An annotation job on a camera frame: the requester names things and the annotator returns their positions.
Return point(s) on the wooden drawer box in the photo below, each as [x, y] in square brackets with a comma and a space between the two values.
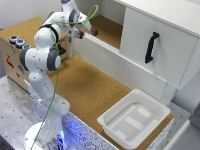
[24, 28]

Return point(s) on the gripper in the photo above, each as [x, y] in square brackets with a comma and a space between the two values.
[72, 30]

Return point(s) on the white cabinet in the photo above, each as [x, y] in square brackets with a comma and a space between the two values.
[110, 63]

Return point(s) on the red button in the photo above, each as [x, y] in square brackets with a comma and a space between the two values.
[13, 38]

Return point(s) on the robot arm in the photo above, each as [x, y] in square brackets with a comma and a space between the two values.
[40, 58]

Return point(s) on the blue button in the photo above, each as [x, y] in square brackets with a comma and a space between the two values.
[20, 42]

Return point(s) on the white sliding door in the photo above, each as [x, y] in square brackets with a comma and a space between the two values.
[173, 53]

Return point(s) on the white plastic box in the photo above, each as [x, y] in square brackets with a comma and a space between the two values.
[133, 120]

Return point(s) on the purple block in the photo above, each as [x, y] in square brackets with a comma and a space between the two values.
[95, 32]

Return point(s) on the green button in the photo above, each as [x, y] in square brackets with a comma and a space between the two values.
[26, 47]

